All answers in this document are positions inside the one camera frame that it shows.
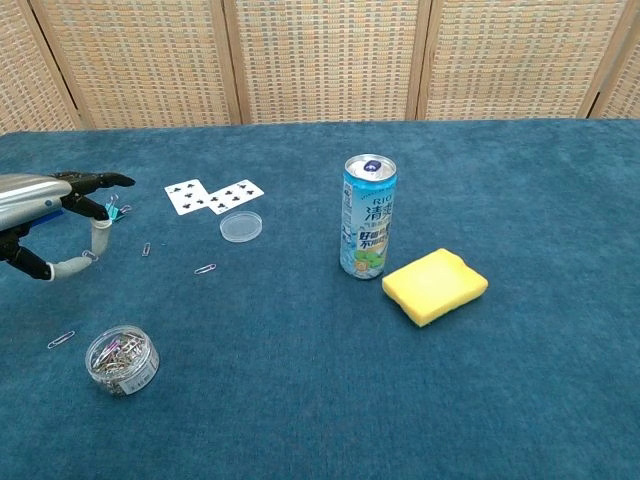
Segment blue carpet table cover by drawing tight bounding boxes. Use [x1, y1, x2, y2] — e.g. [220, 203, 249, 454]
[0, 118, 640, 480]

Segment clear round plastic lid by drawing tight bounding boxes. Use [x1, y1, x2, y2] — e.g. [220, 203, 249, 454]
[219, 209, 264, 244]

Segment blue building block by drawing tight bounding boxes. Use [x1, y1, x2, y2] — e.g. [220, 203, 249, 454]
[29, 208, 65, 226]

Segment woven rattan screen panel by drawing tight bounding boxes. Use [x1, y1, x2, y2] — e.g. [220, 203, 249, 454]
[222, 0, 434, 126]
[417, 0, 629, 122]
[0, 0, 84, 135]
[29, 0, 244, 132]
[589, 0, 640, 121]

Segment clubs playing card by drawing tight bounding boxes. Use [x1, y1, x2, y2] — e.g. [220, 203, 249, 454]
[164, 178, 211, 217]
[204, 178, 266, 217]

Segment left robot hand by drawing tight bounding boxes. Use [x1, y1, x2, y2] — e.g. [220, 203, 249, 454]
[0, 171, 137, 283]

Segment light blue drink can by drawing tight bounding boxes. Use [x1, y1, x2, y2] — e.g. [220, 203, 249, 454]
[339, 153, 398, 281]

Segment yellow sponge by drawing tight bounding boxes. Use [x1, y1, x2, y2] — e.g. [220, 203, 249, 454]
[381, 247, 490, 329]

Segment container of paper clips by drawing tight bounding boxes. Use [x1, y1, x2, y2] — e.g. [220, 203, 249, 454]
[84, 324, 161, 398]

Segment teal binder clip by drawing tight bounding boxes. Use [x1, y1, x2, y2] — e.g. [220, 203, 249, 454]
[104, 193, 133, 224]

